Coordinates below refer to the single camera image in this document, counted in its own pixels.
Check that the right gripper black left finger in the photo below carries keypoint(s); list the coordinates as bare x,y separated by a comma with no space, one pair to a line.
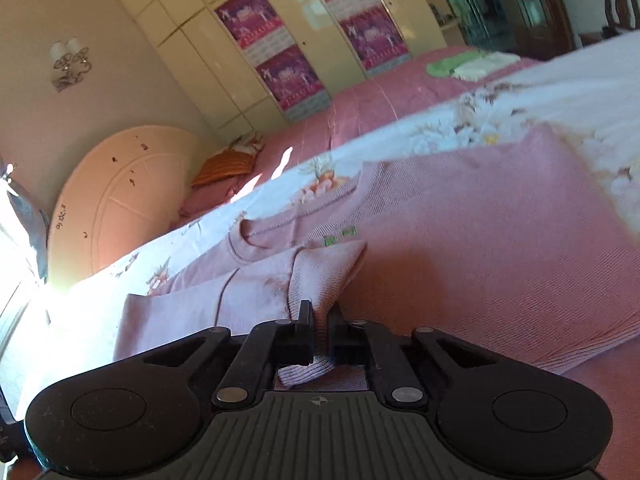
268,347

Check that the white floral bed sheet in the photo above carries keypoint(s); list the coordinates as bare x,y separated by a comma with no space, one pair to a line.
589,99

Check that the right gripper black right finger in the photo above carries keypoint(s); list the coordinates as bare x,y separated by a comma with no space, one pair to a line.
378,351

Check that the pink knit sweater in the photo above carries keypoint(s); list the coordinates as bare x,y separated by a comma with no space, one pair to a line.
513,247

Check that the cream arched headboard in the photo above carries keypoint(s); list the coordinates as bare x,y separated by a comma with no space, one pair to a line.
125,192

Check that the white folded cloth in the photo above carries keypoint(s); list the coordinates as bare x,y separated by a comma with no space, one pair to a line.
485,65

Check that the purple calendar poster right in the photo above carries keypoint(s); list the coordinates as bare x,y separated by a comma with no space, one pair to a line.
371,32

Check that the wall lamp sconce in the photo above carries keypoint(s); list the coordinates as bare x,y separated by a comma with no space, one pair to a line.
70,63

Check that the cream glossy wardrobe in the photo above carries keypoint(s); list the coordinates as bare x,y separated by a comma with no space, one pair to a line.
210,67

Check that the pink checked bedspread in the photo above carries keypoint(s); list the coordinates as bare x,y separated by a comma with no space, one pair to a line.
407,89

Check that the window with curtain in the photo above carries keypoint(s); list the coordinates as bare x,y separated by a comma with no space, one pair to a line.
24,252

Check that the dark wooden chair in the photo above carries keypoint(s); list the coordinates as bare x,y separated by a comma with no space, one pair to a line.
622,16

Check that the purple calendar poster left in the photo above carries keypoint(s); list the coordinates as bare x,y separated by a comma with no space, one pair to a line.
269,47

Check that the purple calendar poster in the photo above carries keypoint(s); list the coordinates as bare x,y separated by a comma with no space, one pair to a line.
371,32
269,47

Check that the dark wooden door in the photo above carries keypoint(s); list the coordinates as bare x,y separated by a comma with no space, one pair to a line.
541,28

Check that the green folded cloth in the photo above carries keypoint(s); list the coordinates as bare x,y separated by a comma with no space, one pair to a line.
447,66

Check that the orange striped pillow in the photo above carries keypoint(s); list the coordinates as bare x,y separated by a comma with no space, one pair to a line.
222,166

